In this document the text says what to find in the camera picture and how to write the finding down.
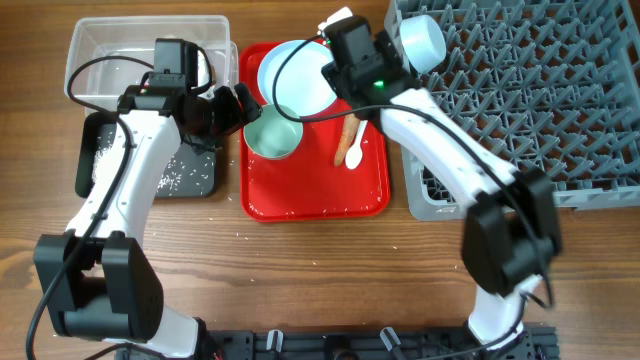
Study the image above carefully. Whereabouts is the light blue plate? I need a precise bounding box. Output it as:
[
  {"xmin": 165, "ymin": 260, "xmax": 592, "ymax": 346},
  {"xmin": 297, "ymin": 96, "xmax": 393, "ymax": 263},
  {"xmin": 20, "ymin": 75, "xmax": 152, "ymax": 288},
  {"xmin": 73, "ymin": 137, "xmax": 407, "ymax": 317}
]
[{"xmin": 257, "ymin": 40, "xmax": 337, "ymax": 116}]

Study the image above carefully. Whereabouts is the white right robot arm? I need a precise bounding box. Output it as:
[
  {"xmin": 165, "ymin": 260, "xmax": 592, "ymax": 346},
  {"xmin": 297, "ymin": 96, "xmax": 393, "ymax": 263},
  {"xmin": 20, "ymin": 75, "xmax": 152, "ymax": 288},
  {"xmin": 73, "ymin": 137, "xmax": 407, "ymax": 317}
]
[{"xmin": 318, "ymin": 8, "xmax": 562, "ymax": 352}]

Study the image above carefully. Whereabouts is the black tray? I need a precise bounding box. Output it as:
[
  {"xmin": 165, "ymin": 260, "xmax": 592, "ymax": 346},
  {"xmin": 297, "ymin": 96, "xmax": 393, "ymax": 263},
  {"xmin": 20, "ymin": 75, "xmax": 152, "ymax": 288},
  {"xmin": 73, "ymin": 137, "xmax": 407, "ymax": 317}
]
[{"xmin": 75, "ymin": 112, "xmax": 216, "ymax": 198}]

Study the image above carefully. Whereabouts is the clear plastic bin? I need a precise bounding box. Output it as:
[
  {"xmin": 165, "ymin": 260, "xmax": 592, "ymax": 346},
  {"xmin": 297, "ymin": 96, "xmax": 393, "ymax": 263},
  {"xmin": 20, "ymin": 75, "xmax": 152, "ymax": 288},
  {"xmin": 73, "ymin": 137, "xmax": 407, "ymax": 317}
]
[{"xmin": 65, "ymin": 15, "xmax": 239, "ymax": 111}]

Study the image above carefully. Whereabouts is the orange carrot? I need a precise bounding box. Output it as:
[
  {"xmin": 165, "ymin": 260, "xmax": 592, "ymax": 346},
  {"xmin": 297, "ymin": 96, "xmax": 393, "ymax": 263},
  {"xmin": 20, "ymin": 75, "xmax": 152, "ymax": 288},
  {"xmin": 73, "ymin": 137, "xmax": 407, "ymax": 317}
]
[{"xmin": 334, "ymin": 114, "xmax": 360, "ymax": 166}]

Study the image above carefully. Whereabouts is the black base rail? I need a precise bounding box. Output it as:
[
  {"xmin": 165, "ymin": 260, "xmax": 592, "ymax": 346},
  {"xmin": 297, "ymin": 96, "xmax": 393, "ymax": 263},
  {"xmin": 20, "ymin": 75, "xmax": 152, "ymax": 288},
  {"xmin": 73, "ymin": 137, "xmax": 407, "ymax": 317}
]
[{"xmin": 114, "ymin": 327, "xmax": 560, "ymax": 360}]

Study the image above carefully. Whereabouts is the mint green bowl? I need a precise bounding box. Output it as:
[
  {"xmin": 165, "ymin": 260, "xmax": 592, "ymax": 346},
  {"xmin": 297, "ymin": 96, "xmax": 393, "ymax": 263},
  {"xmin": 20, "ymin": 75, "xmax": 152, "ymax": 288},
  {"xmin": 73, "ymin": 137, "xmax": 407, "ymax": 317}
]
[{"xmin": 243, "ymin": 104, "xmax": 304, "ymax": 160}]

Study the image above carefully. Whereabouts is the white napkin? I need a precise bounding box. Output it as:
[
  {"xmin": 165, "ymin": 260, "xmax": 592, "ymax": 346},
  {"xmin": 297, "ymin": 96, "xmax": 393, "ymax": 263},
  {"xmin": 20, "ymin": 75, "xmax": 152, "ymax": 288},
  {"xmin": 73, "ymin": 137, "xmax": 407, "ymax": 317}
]
[{"xmin": 193, "ymin": 47, "xmax": 216, "ymax": 95}]

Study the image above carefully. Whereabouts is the light blue bowl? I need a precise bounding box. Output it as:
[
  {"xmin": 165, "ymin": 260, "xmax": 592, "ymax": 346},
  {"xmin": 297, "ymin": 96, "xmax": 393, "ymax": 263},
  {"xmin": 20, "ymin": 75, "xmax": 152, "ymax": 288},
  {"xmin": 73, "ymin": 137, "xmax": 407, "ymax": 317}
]
[{"xmin": 400, "ymin": 15, "xmax": 447, "ymax": 73}]

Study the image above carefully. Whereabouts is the grey dishwasher rack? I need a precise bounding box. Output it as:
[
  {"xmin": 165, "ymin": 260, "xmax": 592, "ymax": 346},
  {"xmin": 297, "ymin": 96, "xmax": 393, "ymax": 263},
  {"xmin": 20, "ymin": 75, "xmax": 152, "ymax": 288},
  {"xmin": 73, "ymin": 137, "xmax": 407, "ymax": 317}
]
[{"xmin": 384, "ymin": 0, "xmax": 639, "ymax": 210}]

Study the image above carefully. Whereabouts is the red serving tray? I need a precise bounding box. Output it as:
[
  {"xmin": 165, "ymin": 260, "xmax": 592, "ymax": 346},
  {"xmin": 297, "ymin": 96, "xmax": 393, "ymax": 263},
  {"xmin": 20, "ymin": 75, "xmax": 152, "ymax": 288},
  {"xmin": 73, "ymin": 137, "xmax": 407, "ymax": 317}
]
[{"xmin": 239, "ymin": 42, "xmax": 391, "ymax": 222}]

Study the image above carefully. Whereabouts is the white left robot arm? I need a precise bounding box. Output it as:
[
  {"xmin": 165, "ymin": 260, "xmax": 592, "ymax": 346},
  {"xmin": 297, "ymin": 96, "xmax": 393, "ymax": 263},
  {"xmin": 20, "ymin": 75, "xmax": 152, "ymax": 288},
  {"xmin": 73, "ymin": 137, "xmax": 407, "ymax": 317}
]
[{"xmin": 34, "ymin": 38, "xmax": 262, "ymax": 359}]

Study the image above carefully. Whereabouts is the white plastic spoon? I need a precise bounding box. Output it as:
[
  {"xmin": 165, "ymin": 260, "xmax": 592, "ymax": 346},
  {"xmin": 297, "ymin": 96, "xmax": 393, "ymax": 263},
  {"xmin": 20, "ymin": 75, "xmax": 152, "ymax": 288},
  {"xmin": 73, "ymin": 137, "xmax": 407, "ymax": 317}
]
[{"xmin": 344, "ymin": 120, "xmax": 368, "ymax": 170}]

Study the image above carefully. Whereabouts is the white rice pile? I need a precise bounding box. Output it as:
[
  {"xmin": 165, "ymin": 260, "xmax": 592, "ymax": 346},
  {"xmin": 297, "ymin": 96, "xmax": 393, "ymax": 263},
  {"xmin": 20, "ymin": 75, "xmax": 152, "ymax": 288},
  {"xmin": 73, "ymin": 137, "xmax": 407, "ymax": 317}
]
[{"xmin": 91, "ymin": 146, "xmax": 186, "ymax": 193}]

